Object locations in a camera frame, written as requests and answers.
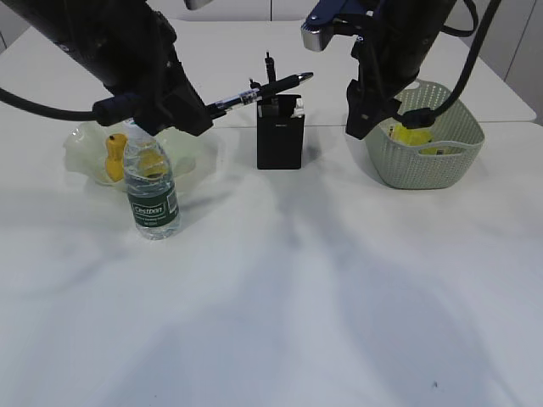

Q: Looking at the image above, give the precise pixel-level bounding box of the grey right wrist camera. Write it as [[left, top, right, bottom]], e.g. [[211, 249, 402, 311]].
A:
[[299, 0, 383, 53]]

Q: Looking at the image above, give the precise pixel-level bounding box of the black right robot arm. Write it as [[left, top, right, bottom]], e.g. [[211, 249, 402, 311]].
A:
[[345, 1, 501, 140]]

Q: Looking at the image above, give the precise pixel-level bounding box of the yellow pear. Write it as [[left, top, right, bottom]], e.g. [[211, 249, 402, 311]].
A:
[[105, 133, 127, 182]]

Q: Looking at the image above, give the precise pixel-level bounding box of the clear plastic water bottle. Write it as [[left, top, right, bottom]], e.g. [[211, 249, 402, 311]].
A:
[[123, 120, 181, 240]]

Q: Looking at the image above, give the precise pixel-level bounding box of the yellow utility knife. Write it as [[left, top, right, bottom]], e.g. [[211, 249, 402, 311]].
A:
[[290, 109, 305, 119]]

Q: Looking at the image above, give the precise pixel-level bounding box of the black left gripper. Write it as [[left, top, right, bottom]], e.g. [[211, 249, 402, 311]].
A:
[[76, 8, 212, 137]]

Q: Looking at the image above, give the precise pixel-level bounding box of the green ruffled glass plate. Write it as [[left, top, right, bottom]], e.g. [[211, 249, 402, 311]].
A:
[[64, 122, 210, 192]]

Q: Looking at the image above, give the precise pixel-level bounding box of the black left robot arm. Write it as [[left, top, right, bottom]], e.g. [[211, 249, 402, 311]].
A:
[[1, 1, 213, 137]]

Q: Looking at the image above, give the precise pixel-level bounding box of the yellow waste paper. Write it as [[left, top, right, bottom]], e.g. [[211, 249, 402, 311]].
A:
[[387, 124, 451, 155]]

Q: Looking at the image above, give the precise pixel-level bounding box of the green plastic woven basket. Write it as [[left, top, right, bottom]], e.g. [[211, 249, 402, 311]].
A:
[[365, 101, 485, 190]]

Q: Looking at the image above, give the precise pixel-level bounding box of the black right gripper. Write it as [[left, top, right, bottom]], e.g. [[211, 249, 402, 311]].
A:
[[345, 25, 437, 139]]

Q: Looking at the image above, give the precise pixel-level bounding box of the black pen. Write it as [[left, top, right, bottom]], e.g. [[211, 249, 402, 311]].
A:
[[206, 72, 314, 120], [265, 52, 278, 109], [249, 78, 269, 102]]

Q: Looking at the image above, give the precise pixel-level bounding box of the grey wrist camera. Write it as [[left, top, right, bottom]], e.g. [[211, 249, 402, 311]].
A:
[[299, 0, 383, 53], [184, 0, 213, 11]]

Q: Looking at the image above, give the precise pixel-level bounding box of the black square pen holder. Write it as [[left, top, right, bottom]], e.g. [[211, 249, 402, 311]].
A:
[[256, 94, 305, 170]]

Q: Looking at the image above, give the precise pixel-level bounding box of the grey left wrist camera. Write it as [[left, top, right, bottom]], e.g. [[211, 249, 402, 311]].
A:
[[184, 0, 213, 11]]

